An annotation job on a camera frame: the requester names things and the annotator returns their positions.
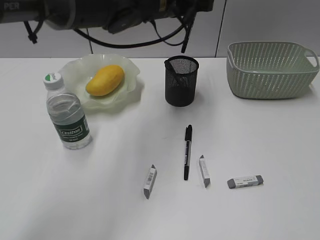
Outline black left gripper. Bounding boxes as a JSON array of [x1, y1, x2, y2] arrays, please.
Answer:
[[102, 0, 214, 34]]

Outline black marker pen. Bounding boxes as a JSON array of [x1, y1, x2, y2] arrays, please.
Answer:
[[183, 124, 193, 181], [181, 16, 194, 54], [164, 59, 184, 88]]

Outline yellow mango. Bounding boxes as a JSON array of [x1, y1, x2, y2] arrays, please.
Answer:
[[85, 65, 125, 97]]

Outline clear water bottle green label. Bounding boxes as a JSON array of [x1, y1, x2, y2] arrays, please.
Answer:
[[43, 72, 92, 150]]

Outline grey white eraser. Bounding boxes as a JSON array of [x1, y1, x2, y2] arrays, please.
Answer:
[[143, 164, 158, 200], [227, 175, 264, 189], [199, 155, 211, 188]]

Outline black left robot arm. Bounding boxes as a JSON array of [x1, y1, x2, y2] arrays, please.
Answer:
[[0, 0, 214, 34]]

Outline black mesh pen holder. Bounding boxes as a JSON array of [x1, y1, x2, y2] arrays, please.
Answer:
[[164, 55, 200, 107]]

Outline frosted green wavy plate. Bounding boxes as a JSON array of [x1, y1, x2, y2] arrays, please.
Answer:
[[59, 53, 140, 110]]

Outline light green woven basket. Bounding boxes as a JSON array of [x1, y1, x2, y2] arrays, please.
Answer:
[[226, 41, 320, 100]]

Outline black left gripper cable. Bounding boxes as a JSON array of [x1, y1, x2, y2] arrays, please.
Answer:
[[23, 9, 191, 50]]

